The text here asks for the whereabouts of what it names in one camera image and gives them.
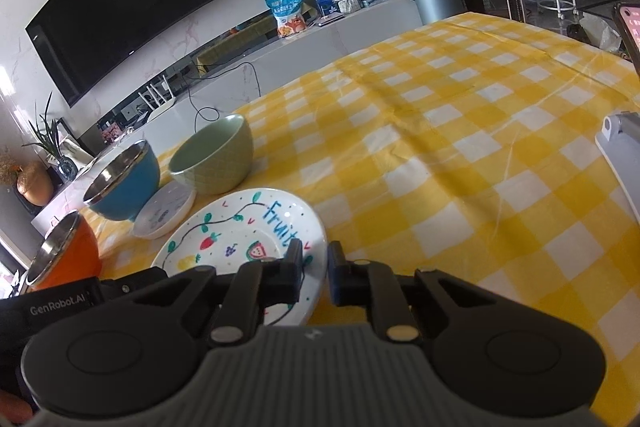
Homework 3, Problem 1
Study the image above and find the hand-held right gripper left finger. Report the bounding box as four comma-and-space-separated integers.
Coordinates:
134, 239, 307, 349

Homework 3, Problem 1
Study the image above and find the black power cable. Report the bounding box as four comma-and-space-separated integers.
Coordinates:
187, 62, 263, 128

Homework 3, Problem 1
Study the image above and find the clear plastic bag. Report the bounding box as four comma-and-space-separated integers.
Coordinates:
580, 14, 622, 54

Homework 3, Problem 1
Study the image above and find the green ceramic bowl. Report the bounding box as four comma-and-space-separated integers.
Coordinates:
168, 114, 254, 196

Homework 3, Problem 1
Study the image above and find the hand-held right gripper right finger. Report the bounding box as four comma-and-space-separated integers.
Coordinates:
326, 241, 482, 344

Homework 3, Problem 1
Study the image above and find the white wifi router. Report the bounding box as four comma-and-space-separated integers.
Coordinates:
137, 74, 178, 112

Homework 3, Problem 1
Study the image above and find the large fruit-painted white plate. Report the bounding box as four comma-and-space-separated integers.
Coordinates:
151, 188, 328, 327

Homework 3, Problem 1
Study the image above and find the pink space heater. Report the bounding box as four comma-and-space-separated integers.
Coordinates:
506, 0, 532, 24

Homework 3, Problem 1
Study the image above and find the blue steel-lined bowl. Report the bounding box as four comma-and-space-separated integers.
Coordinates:
82, 139, 161, 223

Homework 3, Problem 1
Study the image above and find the yellow checked tablecloth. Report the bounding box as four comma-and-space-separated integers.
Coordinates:
80, 11, 640, 427

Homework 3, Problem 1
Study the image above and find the orange steel-lined bowl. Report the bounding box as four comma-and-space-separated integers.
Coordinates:
25, 210, 103, 293

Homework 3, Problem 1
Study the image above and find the blue snack bag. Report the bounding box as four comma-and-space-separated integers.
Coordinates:
265, 0, 307, 38

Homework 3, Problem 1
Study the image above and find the leafy plant in glass vase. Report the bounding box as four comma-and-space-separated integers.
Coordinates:
22, 92, 78, 182

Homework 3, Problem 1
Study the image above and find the small white sticker plate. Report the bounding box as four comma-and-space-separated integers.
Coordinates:
131, 184, 197, 240

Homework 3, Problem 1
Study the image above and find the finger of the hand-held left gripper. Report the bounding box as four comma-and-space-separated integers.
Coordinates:
99, 266, 170, 304

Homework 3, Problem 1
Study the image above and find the person's left hand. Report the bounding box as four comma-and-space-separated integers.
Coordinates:
0, 388, 35, 426

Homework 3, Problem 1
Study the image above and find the orange round vase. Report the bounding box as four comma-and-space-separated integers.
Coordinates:
16, 162, 54, 206

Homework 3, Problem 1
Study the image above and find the grey phone stand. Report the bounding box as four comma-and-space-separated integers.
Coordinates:
595, 109, 640, 223

